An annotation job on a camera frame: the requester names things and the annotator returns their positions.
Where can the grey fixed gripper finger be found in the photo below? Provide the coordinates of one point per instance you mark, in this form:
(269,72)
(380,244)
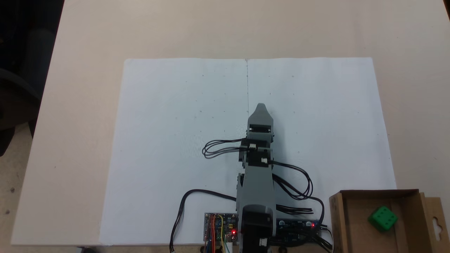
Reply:
(261,116)

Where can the green dice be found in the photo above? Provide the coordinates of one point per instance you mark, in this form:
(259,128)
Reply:
(383,218)

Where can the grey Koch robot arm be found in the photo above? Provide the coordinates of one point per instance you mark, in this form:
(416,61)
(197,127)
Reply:
(256,186)

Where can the white paper sheet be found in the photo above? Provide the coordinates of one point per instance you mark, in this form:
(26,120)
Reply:
(175,123)

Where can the blue circuit board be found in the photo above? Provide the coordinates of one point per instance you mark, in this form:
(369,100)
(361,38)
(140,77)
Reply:
(299,227)

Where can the brown cardboard box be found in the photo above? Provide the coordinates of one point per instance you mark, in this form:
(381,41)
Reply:
(351,225)

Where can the black chair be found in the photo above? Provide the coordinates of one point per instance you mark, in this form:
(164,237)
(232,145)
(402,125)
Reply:
(17,105)

